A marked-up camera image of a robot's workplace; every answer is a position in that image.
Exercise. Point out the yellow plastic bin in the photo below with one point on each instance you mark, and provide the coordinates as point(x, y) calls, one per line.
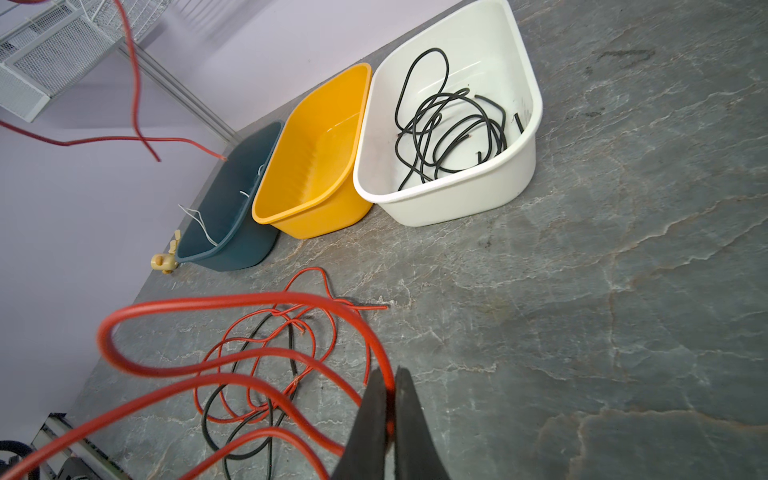
point(307, 189)

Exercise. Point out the yellow toy figure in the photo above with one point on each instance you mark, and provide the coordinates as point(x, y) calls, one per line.
point(167, 262)

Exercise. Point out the white plastic bin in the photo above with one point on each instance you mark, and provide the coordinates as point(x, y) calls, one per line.
point(450, 125)

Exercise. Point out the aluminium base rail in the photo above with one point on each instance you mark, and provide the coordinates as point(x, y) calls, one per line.
point(81, 460)

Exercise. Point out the white mesh box basket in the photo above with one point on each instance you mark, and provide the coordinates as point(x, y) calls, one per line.
point(53, 50)

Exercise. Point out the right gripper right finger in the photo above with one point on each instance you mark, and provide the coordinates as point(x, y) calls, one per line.
point(415, 454)

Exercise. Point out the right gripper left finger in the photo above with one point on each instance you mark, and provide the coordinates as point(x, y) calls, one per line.
point(364, 454)

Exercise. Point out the teal plastic bin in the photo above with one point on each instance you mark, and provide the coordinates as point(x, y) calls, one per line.
point(230, 239)

